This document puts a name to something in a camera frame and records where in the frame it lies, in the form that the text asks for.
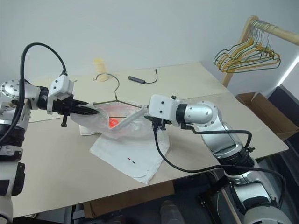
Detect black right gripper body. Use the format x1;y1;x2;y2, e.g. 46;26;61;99
144;115;173;132

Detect pale yellow plastic cup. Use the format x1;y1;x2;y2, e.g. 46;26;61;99
93;57;110;83

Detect white shorts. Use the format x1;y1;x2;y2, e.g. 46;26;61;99
69;100;171;185

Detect grey USB hub with cable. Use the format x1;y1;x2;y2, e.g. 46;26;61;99
127;68;159;84

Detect olive wire hanger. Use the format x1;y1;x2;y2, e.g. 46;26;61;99
92;73;142;109

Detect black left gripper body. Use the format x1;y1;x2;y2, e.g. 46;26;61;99
52;96;79;128

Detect brown cardboard box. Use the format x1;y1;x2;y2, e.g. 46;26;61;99
235;91;299;141

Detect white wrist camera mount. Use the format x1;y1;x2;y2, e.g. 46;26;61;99
147;94;180;128
46;73;75;115

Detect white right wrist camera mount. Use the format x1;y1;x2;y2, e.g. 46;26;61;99
147;94;180;128

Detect wooden clothes rack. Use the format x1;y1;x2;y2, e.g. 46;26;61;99
221;15;299;87

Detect short black right arm cable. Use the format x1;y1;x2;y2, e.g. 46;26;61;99
181;122;256;152

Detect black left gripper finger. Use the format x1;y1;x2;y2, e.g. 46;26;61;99
73;99;90;107
75;105;100;116

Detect long black right arm cable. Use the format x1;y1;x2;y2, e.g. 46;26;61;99
152;127;287;212

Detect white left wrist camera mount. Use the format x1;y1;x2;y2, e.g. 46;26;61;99
46;73;75;115

